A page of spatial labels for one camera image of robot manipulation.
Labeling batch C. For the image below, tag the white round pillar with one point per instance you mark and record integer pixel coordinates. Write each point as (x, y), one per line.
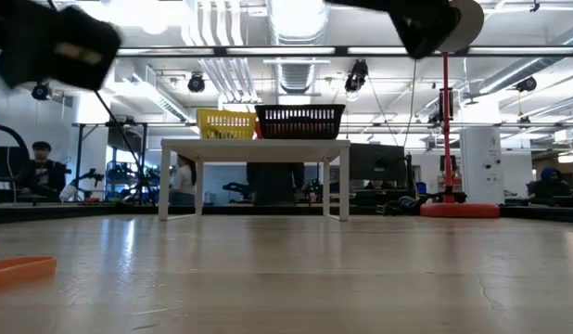
(481, 162)

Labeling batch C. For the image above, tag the red desk lamp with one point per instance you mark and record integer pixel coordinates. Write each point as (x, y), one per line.
(458, 211)

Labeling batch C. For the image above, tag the black plastic basket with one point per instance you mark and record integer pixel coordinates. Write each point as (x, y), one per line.
(300, 123)

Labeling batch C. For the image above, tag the yellow plastic basket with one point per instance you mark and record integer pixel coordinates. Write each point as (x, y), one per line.
(226, 125)

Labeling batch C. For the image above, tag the orange rubber band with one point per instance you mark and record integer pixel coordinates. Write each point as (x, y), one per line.
(17, 271)

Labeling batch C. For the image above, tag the person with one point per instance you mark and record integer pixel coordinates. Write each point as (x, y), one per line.
(551, 185)
(275, 183)
(45, 171)
(184, 181)

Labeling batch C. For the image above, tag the white metal shelf riser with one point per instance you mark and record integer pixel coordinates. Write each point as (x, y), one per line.
(254, 150)

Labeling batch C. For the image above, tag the black monitor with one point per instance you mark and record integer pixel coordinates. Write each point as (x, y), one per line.
(377, 162)

